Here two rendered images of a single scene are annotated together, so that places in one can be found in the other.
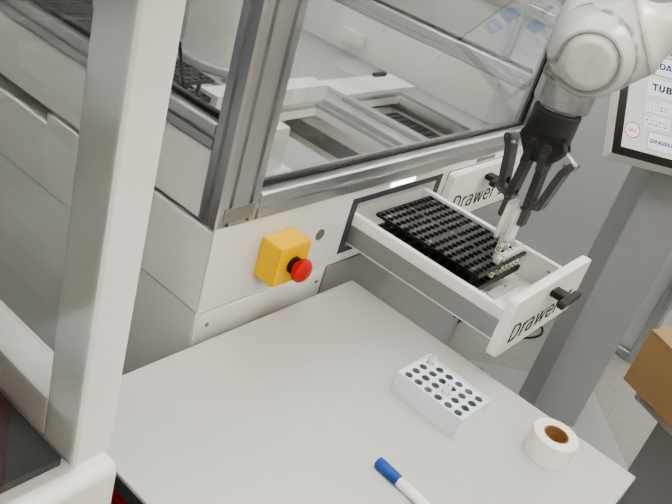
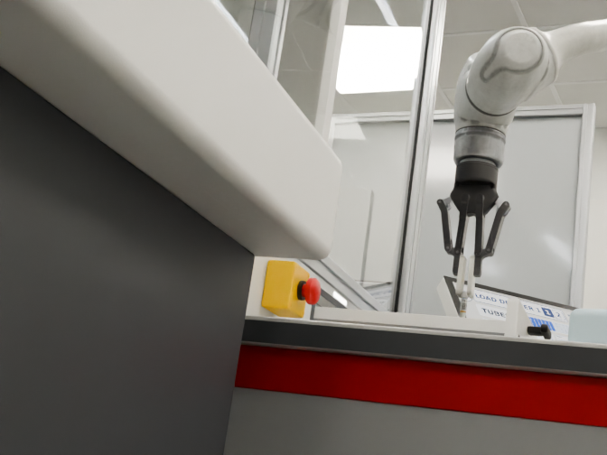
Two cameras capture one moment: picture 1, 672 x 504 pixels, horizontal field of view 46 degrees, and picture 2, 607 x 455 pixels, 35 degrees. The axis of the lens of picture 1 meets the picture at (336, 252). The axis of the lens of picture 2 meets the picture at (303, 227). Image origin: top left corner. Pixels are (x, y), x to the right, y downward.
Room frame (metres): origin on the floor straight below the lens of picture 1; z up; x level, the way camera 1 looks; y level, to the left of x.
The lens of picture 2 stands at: (-0.32, 0.34, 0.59)
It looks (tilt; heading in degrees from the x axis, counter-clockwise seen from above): 15 degrees up; 349
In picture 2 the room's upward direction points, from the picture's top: 8 degrees clockwise
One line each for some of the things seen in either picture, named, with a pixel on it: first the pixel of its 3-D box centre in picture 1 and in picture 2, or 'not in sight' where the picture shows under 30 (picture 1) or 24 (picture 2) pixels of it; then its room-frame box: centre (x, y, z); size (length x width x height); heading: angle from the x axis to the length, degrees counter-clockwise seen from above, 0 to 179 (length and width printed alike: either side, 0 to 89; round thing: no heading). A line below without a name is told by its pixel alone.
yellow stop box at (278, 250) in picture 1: (284, 258); (287, 289); (1.06, 0.07, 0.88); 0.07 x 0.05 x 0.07; 148
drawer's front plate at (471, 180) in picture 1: (479, 186); not in sight; (1.61, -0.26, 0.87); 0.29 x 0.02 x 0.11; 148
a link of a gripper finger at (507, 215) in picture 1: (506, 218); (461, 275); (1.21, -0.25, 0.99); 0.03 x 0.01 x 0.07; 148
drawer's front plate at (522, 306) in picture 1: (541, 303); (520, 348); (1.18, -0.36, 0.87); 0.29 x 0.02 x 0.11; 148
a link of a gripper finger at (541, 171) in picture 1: (539, 177); (480, 227); (1.20, -0.27, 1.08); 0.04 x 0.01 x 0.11; 148
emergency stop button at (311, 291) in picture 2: (299, 268); (309, 291); (1.04, 0.05, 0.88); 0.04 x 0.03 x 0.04; 148
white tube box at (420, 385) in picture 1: (440, 394); not in sight; (0.97, -0.22, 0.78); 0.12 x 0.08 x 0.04; 56
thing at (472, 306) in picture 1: (441, 247); (399, 343); (1.29, -0.18, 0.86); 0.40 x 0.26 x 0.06; 58
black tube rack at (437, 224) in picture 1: (446, 247); not in sight; (1.28, -0.19, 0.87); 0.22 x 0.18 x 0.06; 58
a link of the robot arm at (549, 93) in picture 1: (566, 90); (479, 152); (1.21, -0.26, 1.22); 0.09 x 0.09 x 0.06
